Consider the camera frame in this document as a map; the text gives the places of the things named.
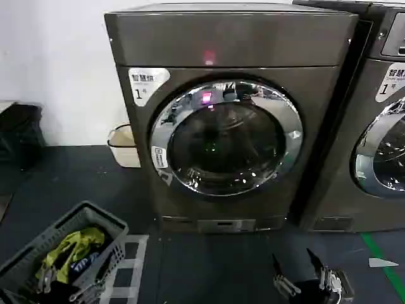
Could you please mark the yellow-green garment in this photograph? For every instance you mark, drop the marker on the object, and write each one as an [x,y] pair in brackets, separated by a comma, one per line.
[72,245]

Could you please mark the grey front-loading dryer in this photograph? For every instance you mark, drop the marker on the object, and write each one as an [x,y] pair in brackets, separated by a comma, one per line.
[221,41]

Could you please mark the white paper scrap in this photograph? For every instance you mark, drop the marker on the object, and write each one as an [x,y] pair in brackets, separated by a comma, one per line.
[381,262]

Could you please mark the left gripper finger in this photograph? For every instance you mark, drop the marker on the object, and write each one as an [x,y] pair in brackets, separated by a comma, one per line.
[47,277]
[87,288]

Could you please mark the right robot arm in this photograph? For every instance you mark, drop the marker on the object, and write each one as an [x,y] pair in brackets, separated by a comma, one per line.
[345,285]

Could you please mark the round glass dryer door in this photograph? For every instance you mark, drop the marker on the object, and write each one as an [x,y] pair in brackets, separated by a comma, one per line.
[221,142]

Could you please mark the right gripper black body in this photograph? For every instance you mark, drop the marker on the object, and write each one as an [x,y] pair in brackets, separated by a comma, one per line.
[308,293]

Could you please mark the round chrome-rimmed dryer door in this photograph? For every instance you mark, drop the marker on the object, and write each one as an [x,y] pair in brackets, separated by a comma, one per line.
[389,149]

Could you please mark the white tape grid marking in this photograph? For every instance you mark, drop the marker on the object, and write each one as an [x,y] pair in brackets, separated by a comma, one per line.
[131,263]

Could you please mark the blue printed garment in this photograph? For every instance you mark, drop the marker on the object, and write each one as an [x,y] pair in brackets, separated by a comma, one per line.
[83,263]

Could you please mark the grey dryer with control panel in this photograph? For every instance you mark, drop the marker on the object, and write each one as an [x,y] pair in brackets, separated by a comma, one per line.
[348,142]

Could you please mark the green floor tape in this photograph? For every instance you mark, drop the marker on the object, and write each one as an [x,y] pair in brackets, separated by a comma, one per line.
[379,250]

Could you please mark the white label sticker on dryer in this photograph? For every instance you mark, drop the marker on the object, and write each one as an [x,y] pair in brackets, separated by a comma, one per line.
[147,85]
[390,80]

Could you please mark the beige plastic bin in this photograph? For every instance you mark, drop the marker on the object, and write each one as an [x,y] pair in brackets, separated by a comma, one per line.
[123,149]

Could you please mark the black bag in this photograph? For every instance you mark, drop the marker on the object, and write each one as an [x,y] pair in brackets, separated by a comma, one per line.
[19,136]

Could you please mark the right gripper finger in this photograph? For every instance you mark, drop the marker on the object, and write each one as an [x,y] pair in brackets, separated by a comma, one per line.
[321,269]
[284,282]

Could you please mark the grey plastic laundry basket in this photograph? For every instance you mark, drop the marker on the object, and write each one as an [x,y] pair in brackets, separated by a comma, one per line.
[95,218]

